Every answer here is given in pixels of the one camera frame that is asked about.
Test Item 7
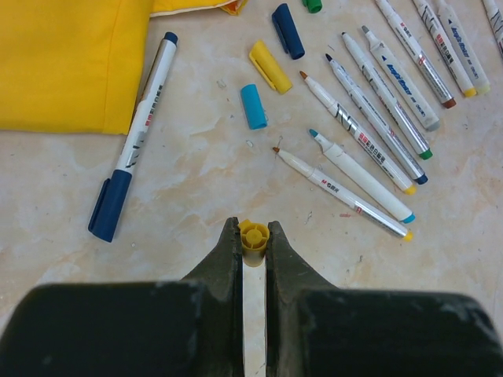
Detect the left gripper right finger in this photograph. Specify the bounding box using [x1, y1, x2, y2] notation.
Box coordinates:
[266, 221, 502, 376]

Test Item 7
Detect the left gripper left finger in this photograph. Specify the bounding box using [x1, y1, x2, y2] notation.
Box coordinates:
[1, 218, 244, 376]

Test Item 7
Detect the yellow pen cap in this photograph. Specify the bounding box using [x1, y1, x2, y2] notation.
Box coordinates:
[248, 39, 292, 94]
[238, 219, 270, 267]

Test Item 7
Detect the yellow cap silver marker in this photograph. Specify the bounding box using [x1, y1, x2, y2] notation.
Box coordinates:
[273, 147, 413, 241]

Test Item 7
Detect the cyan cap marker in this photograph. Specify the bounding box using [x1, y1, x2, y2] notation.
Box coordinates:
[309, 129, 416, 224]

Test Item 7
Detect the navy cap rainbow marker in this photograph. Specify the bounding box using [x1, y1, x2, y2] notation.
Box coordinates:
[325, 53, 428, 185]

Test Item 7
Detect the yellow cap short marker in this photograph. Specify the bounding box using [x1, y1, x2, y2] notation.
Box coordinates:
[299, 71, 417, 195]

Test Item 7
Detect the cyan pen cap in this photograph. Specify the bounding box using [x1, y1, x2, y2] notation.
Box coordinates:
[240, 84, 267, 130]

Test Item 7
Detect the grey cap marker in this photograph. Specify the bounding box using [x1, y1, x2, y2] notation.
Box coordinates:
[361, 25, 441, 132]

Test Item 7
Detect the beige cap marker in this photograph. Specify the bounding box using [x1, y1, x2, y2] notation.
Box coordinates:
[436, 0, 490, 95]

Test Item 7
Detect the navy pen cap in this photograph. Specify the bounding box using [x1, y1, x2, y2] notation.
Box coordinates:
[271, 3, 305, 60]

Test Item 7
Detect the green pen cap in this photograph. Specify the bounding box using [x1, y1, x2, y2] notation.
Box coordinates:
[302, 0, 322, 13]

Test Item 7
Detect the yellow cap rainbow marker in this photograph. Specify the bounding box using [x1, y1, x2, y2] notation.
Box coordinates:
[413, 0, 477, 97]

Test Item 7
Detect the lime green cap marker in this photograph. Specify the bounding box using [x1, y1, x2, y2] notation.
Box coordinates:
[483, 0, 503, 55]

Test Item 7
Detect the navy cap white marker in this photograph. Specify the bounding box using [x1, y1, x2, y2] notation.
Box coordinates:
[88, 31, 178, 243]

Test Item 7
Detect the yellow printed t-shirt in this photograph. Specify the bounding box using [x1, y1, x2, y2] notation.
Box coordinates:
[1, 0, 243, 134]

